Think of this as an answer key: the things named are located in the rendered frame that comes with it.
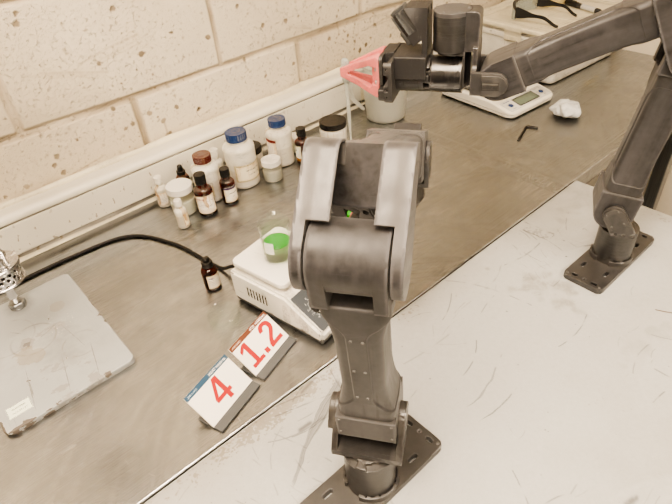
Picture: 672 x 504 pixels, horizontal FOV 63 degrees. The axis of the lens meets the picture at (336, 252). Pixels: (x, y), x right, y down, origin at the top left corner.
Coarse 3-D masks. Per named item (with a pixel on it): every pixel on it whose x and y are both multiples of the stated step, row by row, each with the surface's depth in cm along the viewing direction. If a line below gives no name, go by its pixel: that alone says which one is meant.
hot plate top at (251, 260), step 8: (248, 248) 94; (256, 248) 94; (240, 256) 92; (248, 256) 92; (256, 256) 92; (240, 264) 91; (248, 264) 90; (256, 264) 90; (264, 264) 90; (248, 272) 90; (256, 272) 89; (264, 272) 89; (272, 272) 88; (280, 272) 88; (264, 280) 88; (272, 280) 87; (280, 280) 87; (288, 280) 87; (280, 288) 86
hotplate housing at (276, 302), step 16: (240, 272) 92; (240, 288) 93; (256, 288) 90; (272, 288) 88; (288, 288) 88; (256, 304) 93; (272, 304) 89; (288, 304) 86; (288, 320) 89; (304, 320) 86; (320, 336) 86
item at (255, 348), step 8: (264, 320) 88; (256, 328) 86; (264, 328) 87; (272, 328) 88; (248, 336) 85; (256, 336) 86; (264, 336) 86; (272, 336) 87; (280, 336) 88; (240, 344) 84; (248, 344) 84; (256, 344) 85; (264, 344) 86; (272, 344) 86; (240, 352) 83; (248, 352) 84; (256, 352) 84; (264, 352) 85; (248, 360) 83; (256, 360) 84; (256, 368) 83
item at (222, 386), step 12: (228, 360) 82; (216, 372) 80; (228, 372) 81; (240, 372) 82; (204, 384) 78; (216, 384) 79; (228, 384) 80; (240, 384) 81; (204, 396) 77; (216, 396) 78; (228, 396) 79; (204, 408) 77; (216, 408) 78
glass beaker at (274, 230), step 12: (264, 216) 89; (276, 216) 89; (264, 228) 85; (276, 228) 91; (288, 228) 87; (264, 240) 87; (276, 240) 86; (288, 240) 88; (264, 252) 89; (276, 252) 88; (276, 264) 89
